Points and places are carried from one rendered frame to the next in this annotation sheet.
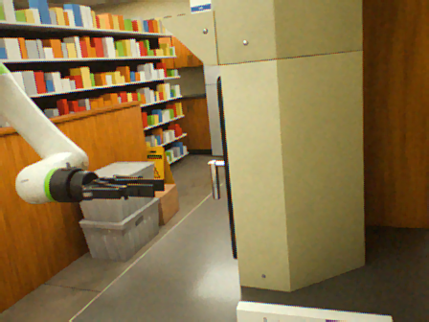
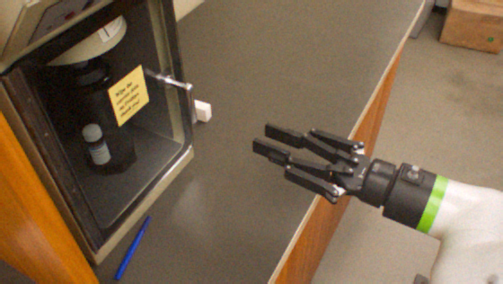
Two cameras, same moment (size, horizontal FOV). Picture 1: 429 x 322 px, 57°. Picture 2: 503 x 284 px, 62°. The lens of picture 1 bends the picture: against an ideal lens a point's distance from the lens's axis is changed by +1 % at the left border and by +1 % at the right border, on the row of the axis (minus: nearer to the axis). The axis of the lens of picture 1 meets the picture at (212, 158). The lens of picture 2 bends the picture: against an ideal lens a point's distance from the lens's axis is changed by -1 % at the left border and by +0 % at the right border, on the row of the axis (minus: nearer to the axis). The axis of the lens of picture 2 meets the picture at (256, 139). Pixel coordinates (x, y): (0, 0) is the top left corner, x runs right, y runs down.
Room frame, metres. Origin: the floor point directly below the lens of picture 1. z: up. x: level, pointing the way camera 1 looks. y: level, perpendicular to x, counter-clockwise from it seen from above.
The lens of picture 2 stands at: (1.42, 0.18, 1.68)
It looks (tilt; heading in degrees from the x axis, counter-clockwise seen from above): 45 degrees down; 186
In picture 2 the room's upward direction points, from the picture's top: straight up
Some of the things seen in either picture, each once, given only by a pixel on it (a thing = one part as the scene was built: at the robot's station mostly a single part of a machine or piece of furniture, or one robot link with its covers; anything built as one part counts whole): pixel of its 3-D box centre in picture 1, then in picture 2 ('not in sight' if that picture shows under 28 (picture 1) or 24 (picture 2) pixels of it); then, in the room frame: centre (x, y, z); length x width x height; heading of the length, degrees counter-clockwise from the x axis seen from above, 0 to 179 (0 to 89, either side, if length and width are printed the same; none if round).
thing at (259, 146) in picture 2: (150, 184); (270, 151); (0.92, 0.16, 1.14); 0.07 x 0.01 x 0.03; 67
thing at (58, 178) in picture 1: (71, 183); (407, 192); (0.99, 0.38, 1.15); 0.09 x 0.06 x 0.12; 157
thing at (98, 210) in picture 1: (118, 190); not in sight; (3.09, 0.80, 0.49); 0.60 x 0.42 x 0.33; 157
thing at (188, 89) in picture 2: (221, 179); (182, 100); (0.83, -0.02, 1.17); 0.05 x 0.03 x 0.10; 67
